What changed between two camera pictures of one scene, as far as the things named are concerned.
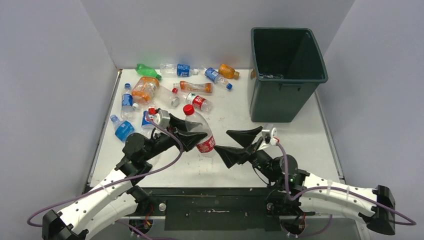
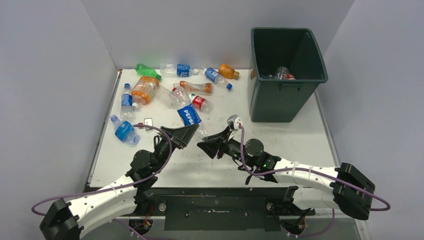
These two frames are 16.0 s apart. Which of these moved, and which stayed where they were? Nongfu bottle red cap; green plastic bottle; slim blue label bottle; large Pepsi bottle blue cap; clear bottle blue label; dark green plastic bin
Moved: large Pepsi bottle blue cap; Nongfu bottle red cap
Stayed: clear bottle blue label; dark green plastic bin; green plastic bottle; slim blue label bottle
